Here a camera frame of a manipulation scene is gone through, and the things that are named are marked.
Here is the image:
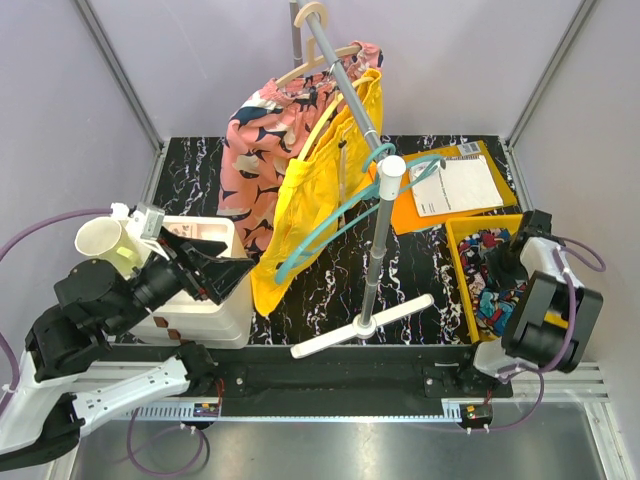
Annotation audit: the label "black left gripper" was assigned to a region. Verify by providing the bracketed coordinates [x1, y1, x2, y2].
[110, 226, 259, 335]

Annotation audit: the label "comic print shorts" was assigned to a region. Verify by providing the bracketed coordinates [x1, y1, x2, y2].
[457, 228, 526, 337]

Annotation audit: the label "teal plastic hanger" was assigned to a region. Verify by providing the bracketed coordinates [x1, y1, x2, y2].
[275, 143, 447, 285]

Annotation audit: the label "yellow shorts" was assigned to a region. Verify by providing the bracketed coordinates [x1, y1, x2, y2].
[249, 67, 386, 316]

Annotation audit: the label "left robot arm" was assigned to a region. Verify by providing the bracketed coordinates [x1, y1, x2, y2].
[1, 228, 255, 471]

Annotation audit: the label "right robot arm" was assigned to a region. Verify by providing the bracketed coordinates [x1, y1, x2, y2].
[453, 210, 606, 397]

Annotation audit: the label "pink patterned shorts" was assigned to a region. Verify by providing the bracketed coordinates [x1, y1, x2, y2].
[218, 39, 386, 256]

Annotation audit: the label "beige wooden hanger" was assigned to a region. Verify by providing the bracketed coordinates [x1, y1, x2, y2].
[275, 1, 362, 88]

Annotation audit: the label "yellow plastic tray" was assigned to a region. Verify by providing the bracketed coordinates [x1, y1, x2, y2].
[445, 214, 523, 343]

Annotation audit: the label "white foam box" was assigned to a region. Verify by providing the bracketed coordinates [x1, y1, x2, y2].
[130, 216, 254, 349]

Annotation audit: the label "white paper booklet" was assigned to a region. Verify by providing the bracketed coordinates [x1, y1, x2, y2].
[408, 154, 503, 217]

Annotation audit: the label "orange envelope with label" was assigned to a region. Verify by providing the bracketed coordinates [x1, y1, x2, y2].
[391, 141, 517, 235]

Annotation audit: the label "cream yellow mug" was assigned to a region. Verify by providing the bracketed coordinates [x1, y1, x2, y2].
[74, 217, 142, 277]

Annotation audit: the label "silver clothes rack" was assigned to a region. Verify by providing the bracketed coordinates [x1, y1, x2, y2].
[289, 0, 436, 360]

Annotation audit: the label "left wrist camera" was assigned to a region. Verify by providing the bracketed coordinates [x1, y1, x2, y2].
[110, 202, 166, 261]

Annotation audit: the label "white cable duct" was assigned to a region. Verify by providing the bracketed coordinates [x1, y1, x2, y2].
[137, 398, 487, 423]

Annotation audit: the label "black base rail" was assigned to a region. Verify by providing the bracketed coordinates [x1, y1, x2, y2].
[210, 345, 513, 406]

